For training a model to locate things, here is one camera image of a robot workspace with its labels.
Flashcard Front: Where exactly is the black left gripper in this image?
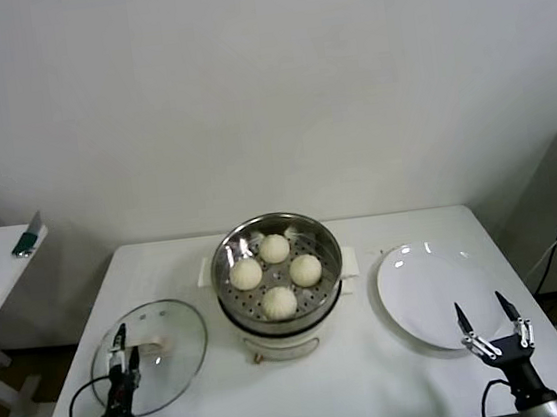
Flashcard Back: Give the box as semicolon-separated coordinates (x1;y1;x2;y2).
95;321;148;417

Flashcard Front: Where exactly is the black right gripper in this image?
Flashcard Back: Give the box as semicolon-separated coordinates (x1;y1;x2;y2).
452;286;557;417

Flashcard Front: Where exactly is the glass lid with white handle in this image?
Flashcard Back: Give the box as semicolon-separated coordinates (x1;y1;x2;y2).
82;294;217;417

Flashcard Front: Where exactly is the white steamed baozi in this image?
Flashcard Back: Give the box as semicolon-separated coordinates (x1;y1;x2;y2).
260;284;300;323
256;230;293;266
227;257;265;293
287;252;325;290

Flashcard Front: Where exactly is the stainless steel steamer basket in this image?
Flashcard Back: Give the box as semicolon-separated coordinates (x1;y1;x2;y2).
189;203;366;344

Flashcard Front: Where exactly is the white round plate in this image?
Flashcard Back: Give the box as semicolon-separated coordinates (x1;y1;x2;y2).
372;233;509;358

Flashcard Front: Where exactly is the white electric cooking pot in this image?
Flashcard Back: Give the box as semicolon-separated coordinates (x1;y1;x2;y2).
216;274;364;369

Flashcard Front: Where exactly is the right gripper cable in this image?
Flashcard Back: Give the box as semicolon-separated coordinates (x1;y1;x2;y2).
477;376;516;417

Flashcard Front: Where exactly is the white cable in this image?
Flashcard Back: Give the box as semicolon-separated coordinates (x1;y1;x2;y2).
520;216;557;278

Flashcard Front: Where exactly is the cleaver with green handle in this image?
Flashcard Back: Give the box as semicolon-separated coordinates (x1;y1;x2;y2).
6;210;46;259

